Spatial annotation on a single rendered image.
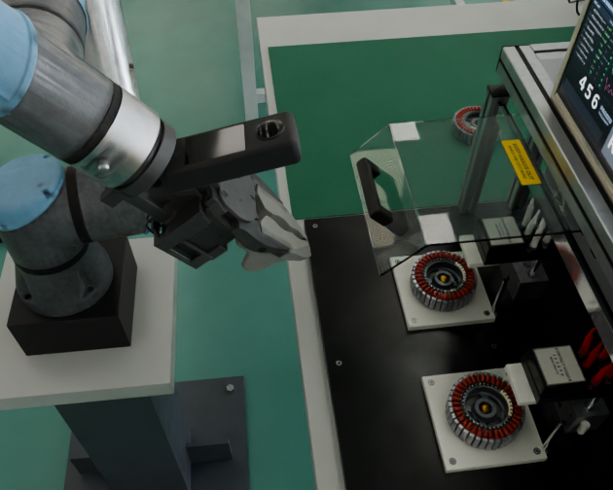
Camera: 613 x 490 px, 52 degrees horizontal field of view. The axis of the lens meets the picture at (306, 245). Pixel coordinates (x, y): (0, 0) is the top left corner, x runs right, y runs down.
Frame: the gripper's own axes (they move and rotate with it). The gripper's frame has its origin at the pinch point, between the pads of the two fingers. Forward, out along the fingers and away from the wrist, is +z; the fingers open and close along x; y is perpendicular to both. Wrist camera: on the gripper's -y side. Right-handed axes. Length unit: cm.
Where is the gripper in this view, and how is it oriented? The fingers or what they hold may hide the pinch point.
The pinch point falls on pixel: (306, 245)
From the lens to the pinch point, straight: 64.9
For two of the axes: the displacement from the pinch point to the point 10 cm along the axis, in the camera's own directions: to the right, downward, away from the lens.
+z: 6.3, 4.4, 6.4
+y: -7.6, 4.8, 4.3
